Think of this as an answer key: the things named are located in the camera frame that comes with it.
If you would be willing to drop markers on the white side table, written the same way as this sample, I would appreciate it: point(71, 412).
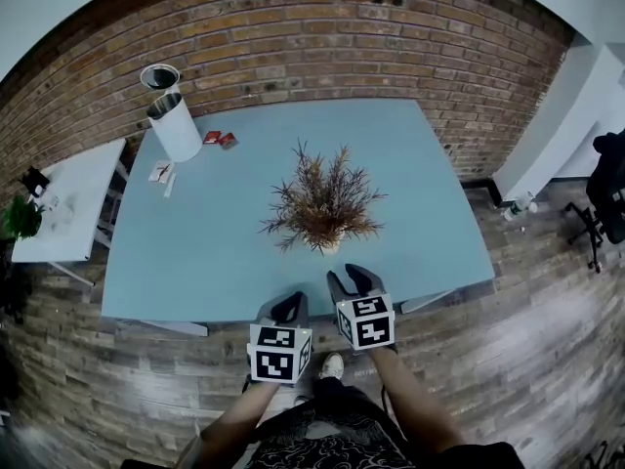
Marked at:
point(68, 203)

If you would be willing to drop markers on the clear plastic water bottle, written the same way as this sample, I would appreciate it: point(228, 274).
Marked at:
point(519, 207)

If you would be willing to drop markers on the brown potted plant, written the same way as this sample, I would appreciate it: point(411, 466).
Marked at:
point(324, 200)

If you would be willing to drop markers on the white cylindrical trash bin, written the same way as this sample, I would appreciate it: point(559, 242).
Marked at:
point(175, 125)

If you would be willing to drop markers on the red snack packet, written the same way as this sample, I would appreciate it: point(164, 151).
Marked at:
point(212, 138)
point(228, 141)

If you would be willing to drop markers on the person's left forearm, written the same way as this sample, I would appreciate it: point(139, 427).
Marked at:
point(239, 420)

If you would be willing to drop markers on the black office chair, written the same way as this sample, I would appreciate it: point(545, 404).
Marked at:
point(605, 193)

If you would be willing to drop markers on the person's white shoe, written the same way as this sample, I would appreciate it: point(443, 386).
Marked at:
point(332, 365)

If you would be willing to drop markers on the clear plastic wrapper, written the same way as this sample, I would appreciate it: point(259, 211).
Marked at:
point(54, 203)

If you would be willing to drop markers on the black and white device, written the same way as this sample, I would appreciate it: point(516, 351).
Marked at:
point(35, 181)

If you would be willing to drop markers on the white printed paper packet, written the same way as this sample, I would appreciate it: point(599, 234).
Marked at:
point(160, 171)

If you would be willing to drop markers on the green leafy plant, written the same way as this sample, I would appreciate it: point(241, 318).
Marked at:
point(22, 218)

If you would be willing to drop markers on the person's black patterned clothing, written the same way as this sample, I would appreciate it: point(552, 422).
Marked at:
point(332, 433)

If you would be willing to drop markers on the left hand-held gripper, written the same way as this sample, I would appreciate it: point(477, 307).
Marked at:
point(278, 354)

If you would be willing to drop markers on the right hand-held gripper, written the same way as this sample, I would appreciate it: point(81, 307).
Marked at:
point(368, 325)

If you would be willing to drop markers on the person's right forearm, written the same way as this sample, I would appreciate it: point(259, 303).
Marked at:
point(415, 403)

